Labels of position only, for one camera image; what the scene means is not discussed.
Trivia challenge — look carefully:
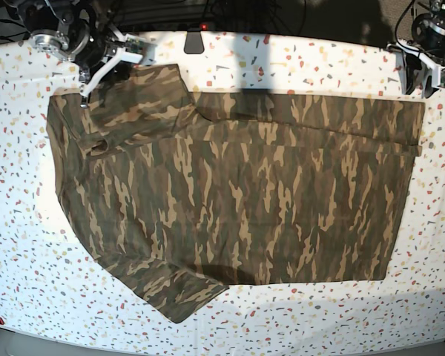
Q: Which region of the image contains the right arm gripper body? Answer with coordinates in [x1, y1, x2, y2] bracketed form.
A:
[68, 25, 154, 69]

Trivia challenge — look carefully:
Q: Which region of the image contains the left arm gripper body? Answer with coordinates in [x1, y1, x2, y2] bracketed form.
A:
[387, 40, 445, 89]

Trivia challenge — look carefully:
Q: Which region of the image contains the camouflage T-shirt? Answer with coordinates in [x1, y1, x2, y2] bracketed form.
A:
[47, 65, 425, 323]

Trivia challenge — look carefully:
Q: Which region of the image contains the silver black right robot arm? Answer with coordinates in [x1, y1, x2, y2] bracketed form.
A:
[5, 1, 148, 110]

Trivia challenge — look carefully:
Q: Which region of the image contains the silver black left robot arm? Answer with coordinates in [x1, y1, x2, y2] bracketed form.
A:
[386, 1, 445, 99]

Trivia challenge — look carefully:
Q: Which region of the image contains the black power strip red light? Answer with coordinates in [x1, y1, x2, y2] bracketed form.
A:
[129, 22, 216, 32]

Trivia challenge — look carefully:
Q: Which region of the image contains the green wrist camera board right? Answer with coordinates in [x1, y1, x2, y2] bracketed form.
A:
[126, 38, 145, 55]

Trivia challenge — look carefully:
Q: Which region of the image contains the dark grey camera mount foot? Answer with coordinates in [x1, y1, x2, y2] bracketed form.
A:
[183, 31, 205, 55]

